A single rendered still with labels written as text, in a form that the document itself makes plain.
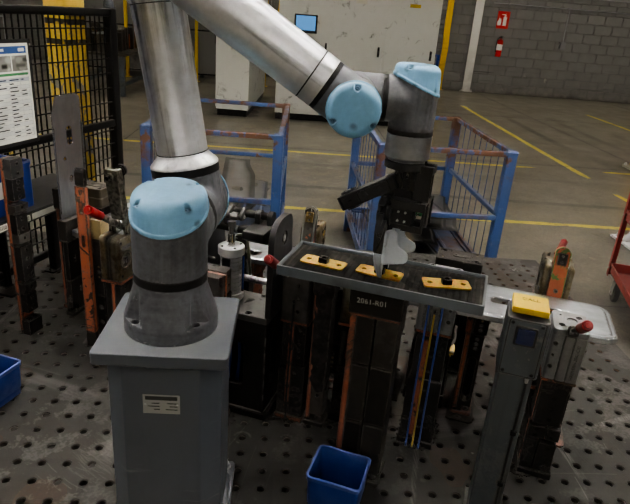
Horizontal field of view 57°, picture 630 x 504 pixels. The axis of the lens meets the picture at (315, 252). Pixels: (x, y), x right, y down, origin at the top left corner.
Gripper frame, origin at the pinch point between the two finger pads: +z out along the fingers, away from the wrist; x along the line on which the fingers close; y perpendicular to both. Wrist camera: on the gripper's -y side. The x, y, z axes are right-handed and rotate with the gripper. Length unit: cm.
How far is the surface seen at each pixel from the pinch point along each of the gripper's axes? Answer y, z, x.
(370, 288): 0.4, 1.9, -6.4
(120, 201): -68, 4, 12
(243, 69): -421, 46, 718
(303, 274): -11.8, 1.8, -7.4
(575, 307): 38, 17, 42
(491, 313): 20.1, 17.1, 27.2
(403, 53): -204, 5, 820
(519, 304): 24.8, 1.5, 0.5
